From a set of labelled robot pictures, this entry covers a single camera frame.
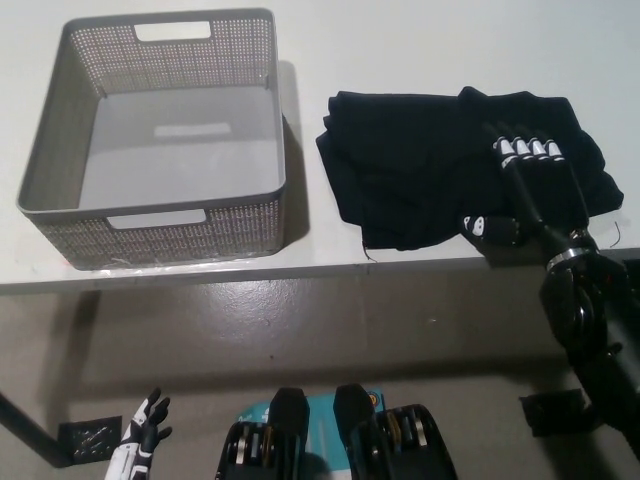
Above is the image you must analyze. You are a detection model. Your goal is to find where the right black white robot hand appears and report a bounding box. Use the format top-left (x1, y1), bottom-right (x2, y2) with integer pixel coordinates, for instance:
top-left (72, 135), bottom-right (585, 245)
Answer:
top-left (460, 119), bottom-right (601, 261)

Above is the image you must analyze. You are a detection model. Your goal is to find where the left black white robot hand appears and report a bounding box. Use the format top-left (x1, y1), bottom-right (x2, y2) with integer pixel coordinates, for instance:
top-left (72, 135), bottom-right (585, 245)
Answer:
top-left (105, 387), bottom-right (174, 480)

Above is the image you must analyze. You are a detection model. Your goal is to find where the black t-shirt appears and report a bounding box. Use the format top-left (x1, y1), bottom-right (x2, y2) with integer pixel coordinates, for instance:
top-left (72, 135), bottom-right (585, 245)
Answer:
top-left (314, 85), bottom-right (625, 252)

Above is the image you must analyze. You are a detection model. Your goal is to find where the dark metal table leg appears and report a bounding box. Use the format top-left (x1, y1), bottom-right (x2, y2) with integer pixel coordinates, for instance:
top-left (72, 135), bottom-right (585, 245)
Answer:
top-left (0, 388), bottom-right (64, 469)

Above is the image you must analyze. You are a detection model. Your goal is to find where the black ribbed robot body block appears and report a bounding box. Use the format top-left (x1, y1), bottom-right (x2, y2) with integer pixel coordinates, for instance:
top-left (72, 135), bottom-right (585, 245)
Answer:
top-left (333, 383), bottom-right (459, 480)
top-left (215, 387), bottom-right (312, 480)

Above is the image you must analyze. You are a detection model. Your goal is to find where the clear tape strip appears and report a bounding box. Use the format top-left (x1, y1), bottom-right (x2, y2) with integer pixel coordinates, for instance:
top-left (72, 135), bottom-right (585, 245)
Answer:
top-left (97, 254), bottom-right (264, 274)

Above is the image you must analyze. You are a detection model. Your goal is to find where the grey perforated plastic basket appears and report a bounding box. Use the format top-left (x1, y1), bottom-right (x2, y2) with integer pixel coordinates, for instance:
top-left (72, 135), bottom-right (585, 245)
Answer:
top-left (15, 7), bottom-right (289, 271)

